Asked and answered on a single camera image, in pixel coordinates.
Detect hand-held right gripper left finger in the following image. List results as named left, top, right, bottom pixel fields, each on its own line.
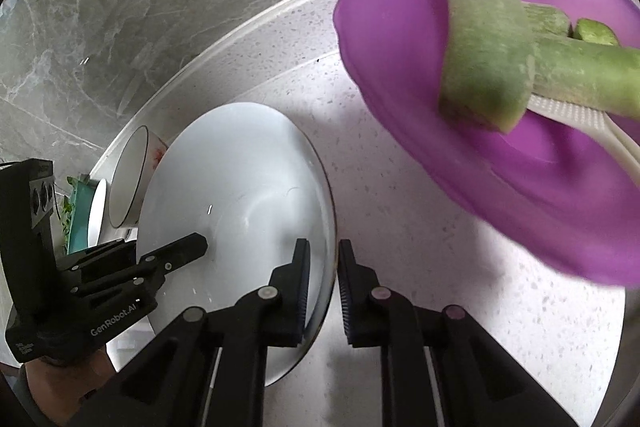
left=100, top=238, right=311, bottom=427

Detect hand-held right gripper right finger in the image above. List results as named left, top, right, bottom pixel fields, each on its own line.
left=338, top=239, right=581, bottom=427

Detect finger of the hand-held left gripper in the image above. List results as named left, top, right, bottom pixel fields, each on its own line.
left=70, top=233, right=209, bottom=297
left=57, top=239, right=141, bottom=278

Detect small plain white bowl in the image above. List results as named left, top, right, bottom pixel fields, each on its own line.
left=87, top=178, right=108, bottom=253

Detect white bowl with black pattern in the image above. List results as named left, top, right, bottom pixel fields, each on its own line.
left=107, top=125, right=168, bottom=229

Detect large white bowl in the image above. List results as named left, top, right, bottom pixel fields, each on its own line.
left=136, top=102, right=337, bottom=388

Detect person's left hand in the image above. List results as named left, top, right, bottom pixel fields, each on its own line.
left=22, top=347, right=118, bottom=427

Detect teal plastic basin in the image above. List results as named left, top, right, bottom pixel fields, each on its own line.
left=65, top=182, right=96, bottom=258

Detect green leafy vegetables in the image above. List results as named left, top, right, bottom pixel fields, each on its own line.
left=59, top=174, right=83, bottom=249

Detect purple plastic basin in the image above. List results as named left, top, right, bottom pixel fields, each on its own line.
left=332, top=0, right=640, bottom=290

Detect thick peeled green stem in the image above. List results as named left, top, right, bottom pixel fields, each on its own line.
left=430, top=0, right=538, bottom=135

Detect white plastic utensil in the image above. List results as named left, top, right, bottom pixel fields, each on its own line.
left=525, top=91, right=640, bottom=188

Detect long peeled green stem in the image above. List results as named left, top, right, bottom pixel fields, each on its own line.
left=522, top=4, right=640, bottom=120

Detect small peeled green stem piece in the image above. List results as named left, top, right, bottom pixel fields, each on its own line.
left=572, top=19, right=622, bottom=46

